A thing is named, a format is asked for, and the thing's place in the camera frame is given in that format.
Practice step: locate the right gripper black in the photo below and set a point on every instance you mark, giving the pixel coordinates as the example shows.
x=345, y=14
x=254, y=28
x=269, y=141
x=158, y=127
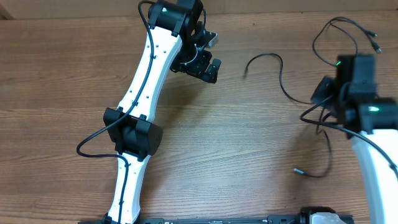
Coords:
x=323, y=86

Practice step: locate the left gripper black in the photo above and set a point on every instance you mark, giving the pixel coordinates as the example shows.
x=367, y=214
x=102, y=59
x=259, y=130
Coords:
x=198, y=69

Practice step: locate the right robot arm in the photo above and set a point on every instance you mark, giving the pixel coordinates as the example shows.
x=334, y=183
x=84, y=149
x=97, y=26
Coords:
x=370, y=123

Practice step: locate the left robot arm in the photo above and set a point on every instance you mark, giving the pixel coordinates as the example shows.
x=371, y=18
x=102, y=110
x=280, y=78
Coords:
x=177, y=41

